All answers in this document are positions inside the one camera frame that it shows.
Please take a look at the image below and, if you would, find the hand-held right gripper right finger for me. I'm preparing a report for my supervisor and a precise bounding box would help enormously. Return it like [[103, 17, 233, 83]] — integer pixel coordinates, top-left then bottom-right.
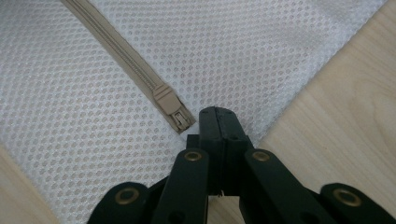
[[221, 106, 255, 198]]

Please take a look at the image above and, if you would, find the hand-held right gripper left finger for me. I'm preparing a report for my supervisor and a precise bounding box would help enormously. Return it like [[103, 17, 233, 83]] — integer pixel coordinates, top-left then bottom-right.
[[186, 105, 226, 198]]

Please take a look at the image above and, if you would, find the white mesh zipper bag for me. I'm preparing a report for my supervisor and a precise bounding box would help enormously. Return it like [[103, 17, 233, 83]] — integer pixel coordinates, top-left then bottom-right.
[[0, 0, 389, 224]]

